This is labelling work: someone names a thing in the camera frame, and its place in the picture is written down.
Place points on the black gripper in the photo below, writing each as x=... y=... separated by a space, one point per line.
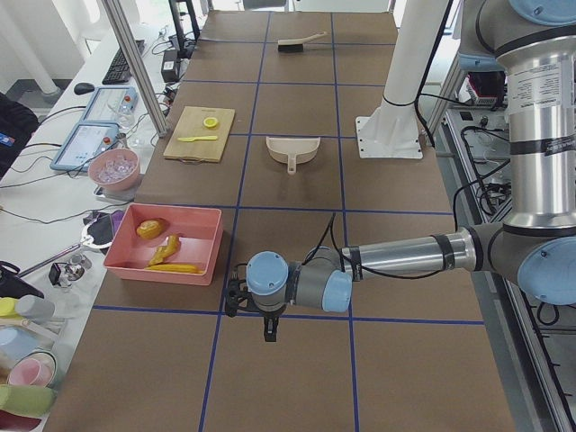
x=268 y=316

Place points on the yellow toy corn cob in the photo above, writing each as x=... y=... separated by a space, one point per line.
x=176 y=268

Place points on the tan toy ginger root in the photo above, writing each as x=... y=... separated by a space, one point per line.
x=163 y=252

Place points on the brown toy potato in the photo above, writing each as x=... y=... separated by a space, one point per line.
x=151 y=229

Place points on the beige plastic dustpan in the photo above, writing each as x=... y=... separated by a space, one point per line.
x=292 y=151

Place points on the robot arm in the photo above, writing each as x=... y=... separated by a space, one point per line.
x=309 y=76

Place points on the pink plastic bin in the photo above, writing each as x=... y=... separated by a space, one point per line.
x=199 y=229

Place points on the yellow plastic knife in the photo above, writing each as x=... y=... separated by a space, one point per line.
x=198 y=138

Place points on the bamboo cutting board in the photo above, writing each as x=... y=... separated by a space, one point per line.
x=190 y=124

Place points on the yellow toy lemon slices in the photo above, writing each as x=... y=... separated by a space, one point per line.
x=210 y=122

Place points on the pink bowl with ice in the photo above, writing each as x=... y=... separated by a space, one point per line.
x=115 y=169

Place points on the pink cup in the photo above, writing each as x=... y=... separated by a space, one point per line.
x=31 y=371

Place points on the green cup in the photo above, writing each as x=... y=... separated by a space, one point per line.
x=27 y=400

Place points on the blue teach pendant near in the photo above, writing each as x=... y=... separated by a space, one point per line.
x=85 y=142

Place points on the blue teach pendant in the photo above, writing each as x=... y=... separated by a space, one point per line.
x=108 y=102
x=85 y=142

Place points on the blue teach pendant far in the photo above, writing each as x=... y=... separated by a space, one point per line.
x=108 y=102

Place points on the black power adapter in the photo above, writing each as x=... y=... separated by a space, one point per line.
x=170 y=67

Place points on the black keyboard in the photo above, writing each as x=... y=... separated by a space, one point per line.
x=118 y=72

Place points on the black computer mouse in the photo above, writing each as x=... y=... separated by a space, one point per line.
x=83 y=88

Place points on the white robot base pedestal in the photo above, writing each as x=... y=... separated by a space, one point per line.
x=392 y=130

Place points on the aluminium frame post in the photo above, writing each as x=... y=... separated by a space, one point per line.
x=127 y=44

